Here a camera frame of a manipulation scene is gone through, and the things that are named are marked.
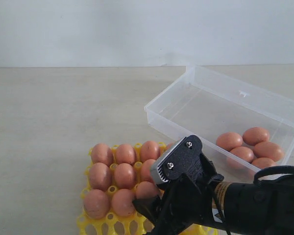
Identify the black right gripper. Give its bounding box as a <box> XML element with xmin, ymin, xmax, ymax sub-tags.
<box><xmin>132</xmin><ymin>154</ymin><xmax>224</xmax><ymax>235</ymax></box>

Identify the brown egg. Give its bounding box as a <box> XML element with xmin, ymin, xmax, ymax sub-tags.
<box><xmin>226</xmin><ymin>146</ymin><xmax>254</xmax><ymax>169</ymax></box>
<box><xmin>88</xmin><ymin>163</ymin><xmax>112</xmax><ymax>191</ymax></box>
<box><xmin>91</xmin><ymin>143</ymin><xmax>114</xmax><ymax>166</ymax></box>
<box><xmin>140</xmin><ymin>159</ymin><xmax>155</xmax><ymax>183</ymax></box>
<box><xmin>115</xmin><ymin>144</ymin><xmax>136</xmax><ymax>165</ymax></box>
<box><xmin>251</xmin><ymin>158</ymin><xmax>276</xmax><ymax>169</ymax></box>
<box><xmin>83</xmin><ymin>189</ymin><xmax>110</xmax><ymax>219</ymax></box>
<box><xmin>243</xmin><ymin>127</ymin><xmax>270</xmax><ymax>146</ymax></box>
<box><xmin>253</xmin><ymin>141</ymin><xmax>285</xmax><ymax>162</ymax></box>
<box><xmin>111</xmin><ymin>189</ymin><xmax>136</xmax><ymax>217</ymax></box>
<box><xmin>165</xmin><ymin>142</ymin><xmax>175</xmax><ymax>151</ymax></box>
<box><xmin>136</xmin><ymin>181</ymin><xmax>161</xmax><ymax>199</ymax></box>
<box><xmin>140</xmin><ymin>141</ymin><xmax>160</xmax><ymax>163</ymax></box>
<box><xmin>216</xmin><ymin>132</ymin><xmax>243</xmax><ymax>151</ymax></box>
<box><xmin>114</xmin><ymin>163</ymin><xmax>136</xmax><ymax>189</ymax></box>

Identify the black cable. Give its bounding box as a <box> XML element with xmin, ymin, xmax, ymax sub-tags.
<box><xmin>159</xmin><ymin>165</ymin><xmax>294</xmax><ymax>235</ymax></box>

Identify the clear plastic container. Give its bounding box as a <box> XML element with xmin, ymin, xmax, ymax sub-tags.
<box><xmin>145</xmin><ymin>66</ymin><xmax>294</xmax><ymax>182</ymax></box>

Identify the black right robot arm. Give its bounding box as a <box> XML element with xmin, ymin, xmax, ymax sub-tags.
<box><xmin>133</xmin><ymin>155</ymin><xmax>294</xmax><ymax>235</ymax></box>

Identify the yellow plastic egg tray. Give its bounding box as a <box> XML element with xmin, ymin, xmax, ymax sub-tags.
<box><xmin>77</xmin><ymin>142</ymin><xmax>219</xmax><ymax>235</ymax></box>

